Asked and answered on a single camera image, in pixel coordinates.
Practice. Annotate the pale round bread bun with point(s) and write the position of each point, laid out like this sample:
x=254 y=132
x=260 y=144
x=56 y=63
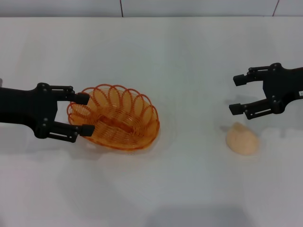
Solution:
x=242 y=139

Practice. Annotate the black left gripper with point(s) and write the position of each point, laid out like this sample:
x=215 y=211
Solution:
x=21 y=106

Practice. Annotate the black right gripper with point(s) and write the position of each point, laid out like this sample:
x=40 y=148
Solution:
x=284 y=87

